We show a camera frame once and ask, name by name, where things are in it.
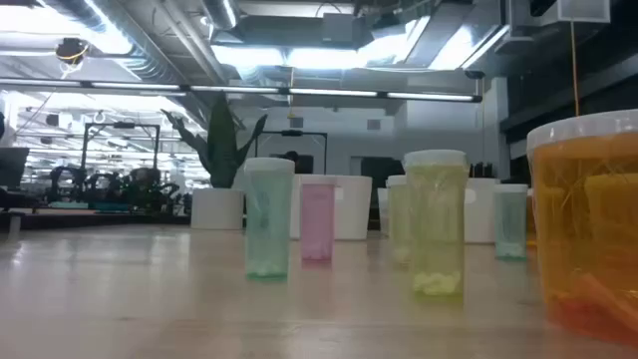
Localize black gantry frame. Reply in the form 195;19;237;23
81;121;161;171
254;130;329;162

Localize background robot workstation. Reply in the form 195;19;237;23
47;166;193;214

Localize long ceiling light bar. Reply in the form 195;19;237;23
0;76;484;105

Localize dark background table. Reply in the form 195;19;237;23
0;206;193;231

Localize yellow-green pill bottle white cap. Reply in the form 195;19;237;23
403;150;471;302
386;174;413;266

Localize orange pill bottle white cap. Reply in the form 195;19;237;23
526;109;638;348
525;187;538;246

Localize black ceiling cord reel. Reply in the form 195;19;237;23
54;37;92;65

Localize green snake plant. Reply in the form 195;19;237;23
159;91;269;190

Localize white plant pot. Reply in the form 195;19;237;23
190;186;246;231

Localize pink pill bottle white cap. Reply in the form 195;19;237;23
299;181;337;264

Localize silver ventilation duct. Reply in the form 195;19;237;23
201;0;239;30

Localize teal pill bottle white cap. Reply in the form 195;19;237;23
493;182;529;261
242;157;296;281

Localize black background monitor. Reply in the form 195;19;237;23
0;147;31;191

